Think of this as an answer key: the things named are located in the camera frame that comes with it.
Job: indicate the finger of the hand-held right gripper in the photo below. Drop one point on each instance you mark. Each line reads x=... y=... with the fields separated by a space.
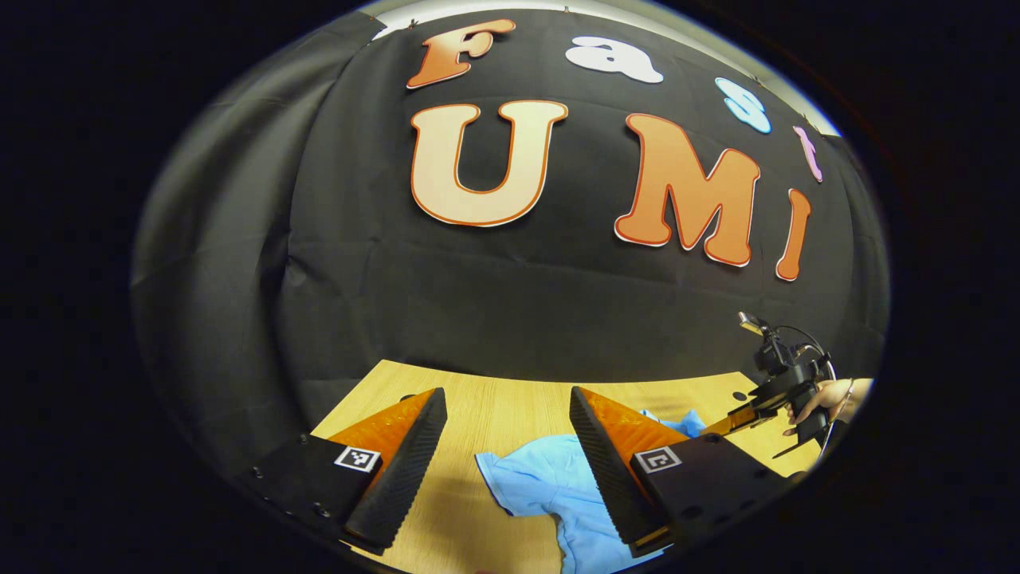
x=737 y=418

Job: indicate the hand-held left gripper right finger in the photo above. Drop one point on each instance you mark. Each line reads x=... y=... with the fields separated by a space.
x=606 y=470

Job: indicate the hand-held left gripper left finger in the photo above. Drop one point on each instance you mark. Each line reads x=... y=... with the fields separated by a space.
x=406 y=470

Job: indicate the light blue T-shirt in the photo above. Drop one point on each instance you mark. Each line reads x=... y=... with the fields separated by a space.
x=550 y=486

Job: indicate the black backdrop cloth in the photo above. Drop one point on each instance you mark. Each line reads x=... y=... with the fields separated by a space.
x=518 y=303

